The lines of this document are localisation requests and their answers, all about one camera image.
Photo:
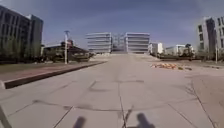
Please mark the white layered building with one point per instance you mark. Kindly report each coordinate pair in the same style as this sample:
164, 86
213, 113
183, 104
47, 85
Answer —
100, 42

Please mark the grey paved plaza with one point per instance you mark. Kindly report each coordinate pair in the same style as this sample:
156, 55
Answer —
133, 86

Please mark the low brown building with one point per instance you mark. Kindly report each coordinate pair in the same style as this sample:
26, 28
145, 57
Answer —
75, 52

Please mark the small white building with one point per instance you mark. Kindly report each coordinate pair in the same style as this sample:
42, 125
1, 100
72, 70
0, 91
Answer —
156, 48

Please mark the pale pole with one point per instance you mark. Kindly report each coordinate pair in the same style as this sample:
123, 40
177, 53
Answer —
66, 46
216, 55

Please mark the robot's own part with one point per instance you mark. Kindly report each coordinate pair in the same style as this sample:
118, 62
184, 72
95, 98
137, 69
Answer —
143, 120
79, 122

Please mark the dark hedge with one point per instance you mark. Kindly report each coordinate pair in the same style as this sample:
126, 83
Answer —
176, 56

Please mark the low pale building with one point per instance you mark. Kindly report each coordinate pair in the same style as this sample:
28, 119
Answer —
178, 50

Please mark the grey stone kerb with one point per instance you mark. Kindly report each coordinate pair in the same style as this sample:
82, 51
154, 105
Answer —
43, 76

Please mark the red brick raised area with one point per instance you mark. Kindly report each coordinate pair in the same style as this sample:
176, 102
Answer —
30, 72

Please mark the grass strip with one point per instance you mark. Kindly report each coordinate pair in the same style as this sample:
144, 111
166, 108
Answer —
23, 67

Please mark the row of trees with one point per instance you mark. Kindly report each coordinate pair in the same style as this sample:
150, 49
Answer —
20, 51

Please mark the dark glass building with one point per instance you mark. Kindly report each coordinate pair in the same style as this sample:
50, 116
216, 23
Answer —
16, 33

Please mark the tall grey building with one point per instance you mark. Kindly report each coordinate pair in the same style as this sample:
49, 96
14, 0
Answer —
210, 35

